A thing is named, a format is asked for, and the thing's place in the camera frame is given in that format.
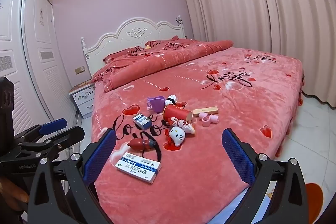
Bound purple plastic cup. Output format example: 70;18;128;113
146;96;166;112

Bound beige pleated curtain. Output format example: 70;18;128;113
176;0;336;110

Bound dark red toy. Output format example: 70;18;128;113
127;138;158;153

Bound small blue white medicine box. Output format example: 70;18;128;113
132;113;153;130

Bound red paper cup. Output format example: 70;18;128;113
162;104;193;122

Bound pink heart printed blanket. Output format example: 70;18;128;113
91;40;305;224

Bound white cat plush toy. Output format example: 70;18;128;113
165;126;187;147

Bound red heart floor mat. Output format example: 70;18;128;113
306;183;324;224

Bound white nightstand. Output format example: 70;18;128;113
69;82;95;119

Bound white wardrobe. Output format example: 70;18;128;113
0;0;82;159

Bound wooden block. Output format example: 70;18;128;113
193;106;219;117

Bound light blue bed sheet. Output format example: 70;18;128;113
207;186;250;224

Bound person's left hand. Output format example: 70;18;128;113
0;178;29;205

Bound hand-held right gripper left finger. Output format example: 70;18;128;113
28;128;117;224

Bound folded pink quilt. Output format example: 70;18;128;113
91;40;234;93

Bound Hello Kitty plush toy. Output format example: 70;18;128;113
172;119;196;134

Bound pink plastic rings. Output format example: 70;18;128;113
199;112;219;127

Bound small white plush toy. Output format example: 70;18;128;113
165;94;179;107

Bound white carved bed headboard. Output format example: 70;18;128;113
81;15;185;77

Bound pink printed pillow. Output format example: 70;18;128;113
144;35;197;49
103;47;147;64

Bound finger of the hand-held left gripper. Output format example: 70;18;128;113
18;126;85;159
13;118;68;145

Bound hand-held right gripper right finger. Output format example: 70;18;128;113
222;128;307;224

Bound large white medicine box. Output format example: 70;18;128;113
115;152;161;184

